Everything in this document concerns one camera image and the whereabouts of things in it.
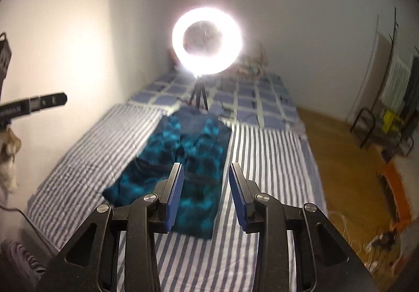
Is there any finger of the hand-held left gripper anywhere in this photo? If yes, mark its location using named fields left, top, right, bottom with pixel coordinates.
left=29, top=92, right=68, bottom=114

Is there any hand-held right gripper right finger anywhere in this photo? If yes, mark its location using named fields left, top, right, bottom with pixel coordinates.
left=229, top=163, right=377, bottom=292

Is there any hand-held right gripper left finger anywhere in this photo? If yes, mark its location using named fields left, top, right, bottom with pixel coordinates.
left=36, top=163, right=184, bottom=292

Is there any teal plaid garment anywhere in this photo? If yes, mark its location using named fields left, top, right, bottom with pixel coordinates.
left=102, top=110, right=231, bottom=240

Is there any person's left hand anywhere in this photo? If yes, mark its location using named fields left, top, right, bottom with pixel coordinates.
left=0, top=128, right=22, bottom=195

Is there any blue white striped bed sheet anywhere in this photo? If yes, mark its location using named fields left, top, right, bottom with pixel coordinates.
left=28, top=104, right=328, bottom=292

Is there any black tripod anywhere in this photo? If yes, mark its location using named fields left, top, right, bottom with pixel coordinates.
left=186, top=74, right=211, bottom=113

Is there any blue checked blanket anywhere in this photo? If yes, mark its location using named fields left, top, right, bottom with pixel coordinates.
left=129, top=71, right=306, bottom=135

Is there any patterned pillow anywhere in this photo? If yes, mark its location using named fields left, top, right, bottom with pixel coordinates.
left=229, top=40, right=272, bottom=79

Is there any black drying rack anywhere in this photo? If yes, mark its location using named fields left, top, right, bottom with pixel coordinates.
left=350, top=7, right=419, bottom=158

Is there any dark striped cloth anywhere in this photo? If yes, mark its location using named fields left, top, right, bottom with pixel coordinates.
left=0, top=240, right=48, bottom=292

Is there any orange cloth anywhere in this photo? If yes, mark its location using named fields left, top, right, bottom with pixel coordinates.
left=380, top=161, right=414, bottom=224

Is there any yellow bag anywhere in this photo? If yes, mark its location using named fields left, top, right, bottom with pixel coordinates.
left=381, top=109, right=405, bottom=134

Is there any white board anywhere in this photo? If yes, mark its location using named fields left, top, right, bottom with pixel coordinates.
left=347, top=15, right=397, bottom=120

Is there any white green hanging towel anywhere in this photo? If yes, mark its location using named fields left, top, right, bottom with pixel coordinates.
left=381, top=50, right=415, bottom=107

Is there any ring light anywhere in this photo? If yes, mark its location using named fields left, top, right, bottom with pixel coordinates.
left=172, top=5, right=244, bottom=77

